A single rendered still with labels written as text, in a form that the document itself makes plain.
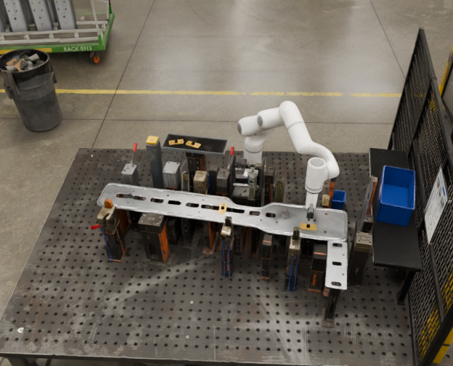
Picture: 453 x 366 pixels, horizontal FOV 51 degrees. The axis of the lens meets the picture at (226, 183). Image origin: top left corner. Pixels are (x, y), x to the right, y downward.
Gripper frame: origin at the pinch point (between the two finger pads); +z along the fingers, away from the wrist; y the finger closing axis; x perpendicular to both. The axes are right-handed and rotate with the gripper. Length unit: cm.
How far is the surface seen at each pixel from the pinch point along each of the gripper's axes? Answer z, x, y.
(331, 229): 12.3, 12.0, -0.1
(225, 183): 8, -48, -21
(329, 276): 12.4, 12.3, 29.7
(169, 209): 12, -75, 1
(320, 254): 14.4, 7.4, 15.6
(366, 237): 6.4, 28.4, 7.3
